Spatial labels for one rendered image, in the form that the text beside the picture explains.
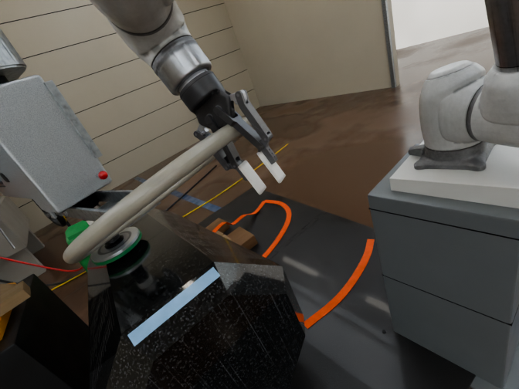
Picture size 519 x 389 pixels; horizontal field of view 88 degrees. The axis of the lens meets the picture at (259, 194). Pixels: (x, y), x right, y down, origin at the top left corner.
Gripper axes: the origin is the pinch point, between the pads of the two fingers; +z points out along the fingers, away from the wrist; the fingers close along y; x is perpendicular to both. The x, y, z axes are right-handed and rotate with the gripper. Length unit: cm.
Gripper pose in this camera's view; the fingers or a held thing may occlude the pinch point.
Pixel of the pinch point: (262, 172)
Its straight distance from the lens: 52.3
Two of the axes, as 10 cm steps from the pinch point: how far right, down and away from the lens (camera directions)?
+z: 6.0, 7.8, 1.9
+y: -7.1, 4.2, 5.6
